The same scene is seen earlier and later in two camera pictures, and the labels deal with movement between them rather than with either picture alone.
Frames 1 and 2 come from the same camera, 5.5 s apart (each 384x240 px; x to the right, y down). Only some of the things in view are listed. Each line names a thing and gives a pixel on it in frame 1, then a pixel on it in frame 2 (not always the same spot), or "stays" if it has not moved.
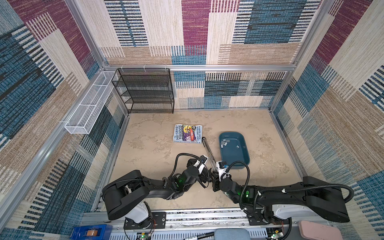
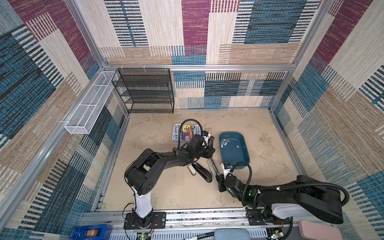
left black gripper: [189, 166] to [208, 154]
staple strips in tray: [224, 142] stays
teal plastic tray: [233, 147] stays
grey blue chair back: [231, 234] stays
